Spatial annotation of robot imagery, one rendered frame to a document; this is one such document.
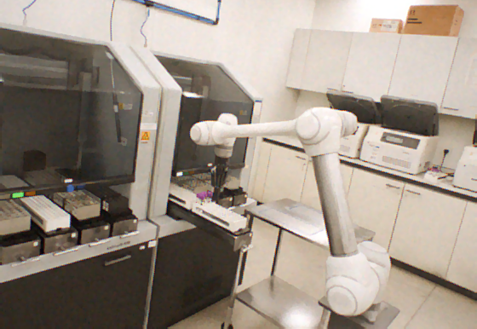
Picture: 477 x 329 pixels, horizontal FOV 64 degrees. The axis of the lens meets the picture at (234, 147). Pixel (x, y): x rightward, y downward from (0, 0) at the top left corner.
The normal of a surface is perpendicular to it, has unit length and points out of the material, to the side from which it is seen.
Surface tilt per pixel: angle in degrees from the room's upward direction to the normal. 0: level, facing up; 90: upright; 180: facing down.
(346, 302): 96
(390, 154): 90
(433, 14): 91
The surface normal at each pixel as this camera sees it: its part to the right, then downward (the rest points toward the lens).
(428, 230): -0.64, 0.04
